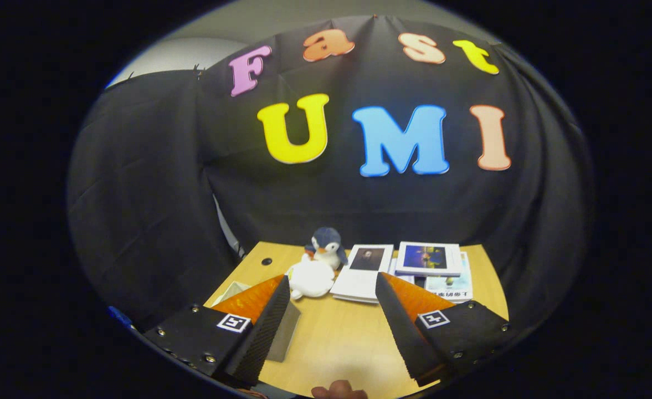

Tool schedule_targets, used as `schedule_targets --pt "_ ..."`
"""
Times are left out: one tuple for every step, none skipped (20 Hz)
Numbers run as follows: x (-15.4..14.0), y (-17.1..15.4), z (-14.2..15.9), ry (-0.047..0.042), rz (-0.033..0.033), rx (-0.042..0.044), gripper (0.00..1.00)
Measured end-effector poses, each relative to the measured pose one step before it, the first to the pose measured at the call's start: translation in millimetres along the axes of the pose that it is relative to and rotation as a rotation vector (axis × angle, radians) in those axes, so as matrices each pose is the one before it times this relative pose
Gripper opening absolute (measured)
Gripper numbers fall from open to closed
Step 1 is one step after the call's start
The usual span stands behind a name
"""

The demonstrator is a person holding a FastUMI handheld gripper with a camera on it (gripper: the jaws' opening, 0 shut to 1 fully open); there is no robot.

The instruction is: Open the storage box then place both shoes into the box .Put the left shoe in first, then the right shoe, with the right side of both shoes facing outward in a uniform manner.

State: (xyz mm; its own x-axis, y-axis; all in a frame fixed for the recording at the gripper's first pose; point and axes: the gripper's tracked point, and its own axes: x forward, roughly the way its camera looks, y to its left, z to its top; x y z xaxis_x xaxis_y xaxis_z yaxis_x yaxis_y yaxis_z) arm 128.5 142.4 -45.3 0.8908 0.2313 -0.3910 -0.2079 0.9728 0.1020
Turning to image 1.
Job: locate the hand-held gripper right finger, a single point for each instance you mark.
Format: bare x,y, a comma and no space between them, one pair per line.
406,332

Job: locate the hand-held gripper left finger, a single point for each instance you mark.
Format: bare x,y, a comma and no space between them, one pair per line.
262,332

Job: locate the grey fabric storage box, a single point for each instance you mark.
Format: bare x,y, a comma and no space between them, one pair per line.
284,332

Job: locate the pale green cover book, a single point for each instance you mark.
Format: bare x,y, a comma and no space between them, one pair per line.
450,287

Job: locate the white round plush toy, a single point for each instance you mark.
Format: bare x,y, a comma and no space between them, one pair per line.
309,280

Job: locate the white book with portrait cover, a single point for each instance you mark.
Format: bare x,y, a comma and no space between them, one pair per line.
359,277

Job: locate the book with blue picture cover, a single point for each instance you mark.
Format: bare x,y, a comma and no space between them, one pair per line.
428,257

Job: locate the penguin plush toy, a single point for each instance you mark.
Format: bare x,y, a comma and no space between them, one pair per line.
327,249

